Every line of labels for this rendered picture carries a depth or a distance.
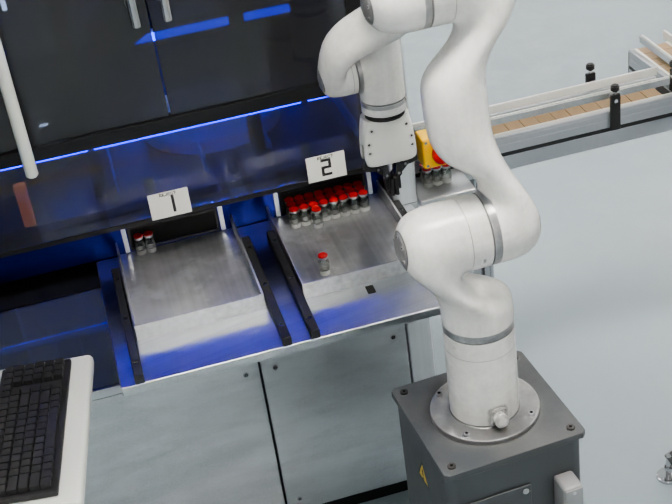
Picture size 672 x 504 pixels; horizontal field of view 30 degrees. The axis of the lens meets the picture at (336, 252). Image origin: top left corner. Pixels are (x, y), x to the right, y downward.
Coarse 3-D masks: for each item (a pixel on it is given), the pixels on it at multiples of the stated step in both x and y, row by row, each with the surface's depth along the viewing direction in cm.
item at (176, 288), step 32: (128, 256) 272; (160, 256) 271; (192, 256) 269; (224, 256) 268; (128, 288) 261; (160, 288) 260; (192, 288) 258; (224, 288) 257; (256, 288) 255; (160, 320) 244; (192, 320) 246
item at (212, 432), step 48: (384, 336) 293; (192, 384) 286; (240, 384) 289; (288, 384) 293; (336, 384) 296; (384, 384) 300; (96, 432) 285; (144, 432) 289; (192, 432) 292; (240, 432) 296; (288, 432) 300; (336, 432) 304; (384, 432) 308; (96, 480) 292; (144, 480) 296; (192, 480) 299; (240, 480) 303; (288, 480) 307; (336, 480) 311; (384, 480) 315
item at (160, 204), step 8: (168, 192) 260; (176, 192) 260; (184, 192) 261; (152, 200) 260; (160, 200) 260; (168, 200) 261; (176, 200) 261; (184, 200) 262; (152, 208) 261; (160, 208) 261; (168, 208) 262; (176, 208) 262; (184, 208) 263; (152, 216) 262; (160, 216) 262; (168, 216) 263
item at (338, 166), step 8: (336, 152) 266; (312, 160) 265; (336, 160) 267; (344, 160) 267; (312, 168) 266; (320, 168) 266; (328, 168) 267; (336, 168) 267; (344, 168) 268; (312, 176) 267; (320, 176) 267; (328, 176) 268; (336, 176) 268
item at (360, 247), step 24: (384, 192) 276; (360, 216) 275; (384, 216) 273; (288, 240) 270; (312, 240) 269; (336, 240) 267; (360, 240) 266; (384, 240) 265; (312, 264) 261; (336, 264) 259; (360, 264) 258; (384, 264) 251; (312, 288) 250; (336, 288) 251
